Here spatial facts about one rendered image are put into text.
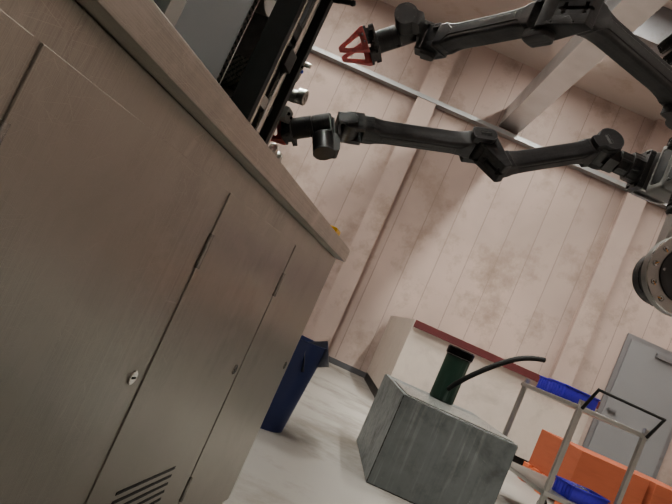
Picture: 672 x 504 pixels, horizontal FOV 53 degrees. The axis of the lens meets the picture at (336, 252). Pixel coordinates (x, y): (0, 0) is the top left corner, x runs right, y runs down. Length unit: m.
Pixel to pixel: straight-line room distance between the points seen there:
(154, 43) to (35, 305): 0.27
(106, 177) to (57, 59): 0.16
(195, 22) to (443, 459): 2.61
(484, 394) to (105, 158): 6.78
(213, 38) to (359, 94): 8.84
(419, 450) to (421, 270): 6.56
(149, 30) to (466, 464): 3.15
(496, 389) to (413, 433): 3.90
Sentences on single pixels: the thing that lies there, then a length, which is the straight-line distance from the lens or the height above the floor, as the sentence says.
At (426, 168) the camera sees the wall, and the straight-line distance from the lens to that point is 10.11.
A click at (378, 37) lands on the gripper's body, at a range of 1.79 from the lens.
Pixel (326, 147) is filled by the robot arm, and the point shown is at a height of 1.09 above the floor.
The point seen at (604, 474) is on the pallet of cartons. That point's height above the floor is 0.40.
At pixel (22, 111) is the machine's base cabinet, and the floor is 0.76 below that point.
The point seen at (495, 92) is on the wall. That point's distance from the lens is 10.61.
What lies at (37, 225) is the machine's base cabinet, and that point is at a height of 0.68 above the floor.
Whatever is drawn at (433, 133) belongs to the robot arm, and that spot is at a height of 1.26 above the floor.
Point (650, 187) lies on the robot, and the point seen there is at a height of 1.39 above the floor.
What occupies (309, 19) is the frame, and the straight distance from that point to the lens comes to 1.50.
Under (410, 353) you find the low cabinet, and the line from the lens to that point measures 7.15.
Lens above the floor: 0.72
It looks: 5 degrees up
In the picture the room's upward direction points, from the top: 24 degrees clockwise
